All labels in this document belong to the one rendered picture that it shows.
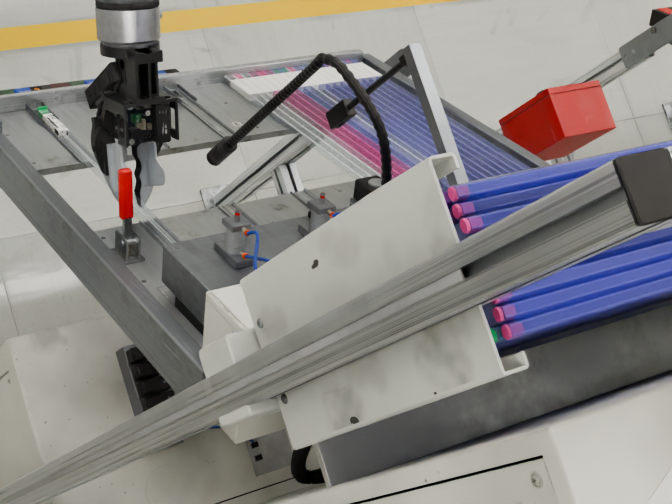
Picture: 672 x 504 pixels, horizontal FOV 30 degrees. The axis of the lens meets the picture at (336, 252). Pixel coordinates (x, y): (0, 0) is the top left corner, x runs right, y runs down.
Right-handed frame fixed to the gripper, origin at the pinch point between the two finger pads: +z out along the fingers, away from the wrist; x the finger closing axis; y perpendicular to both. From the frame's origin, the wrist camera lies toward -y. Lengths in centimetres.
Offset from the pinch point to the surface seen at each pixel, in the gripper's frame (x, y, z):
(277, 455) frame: 23, -4, 46
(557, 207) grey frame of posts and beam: -14, 90, -26
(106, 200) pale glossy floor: 37, -94, 32
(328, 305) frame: -12, 62, -10
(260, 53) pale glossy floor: 84, -109, 9
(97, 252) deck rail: -9.8, 11.5, 1.9
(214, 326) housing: -8.0, 36.2, 2.6
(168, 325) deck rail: -9.3, 28.3, 5.1
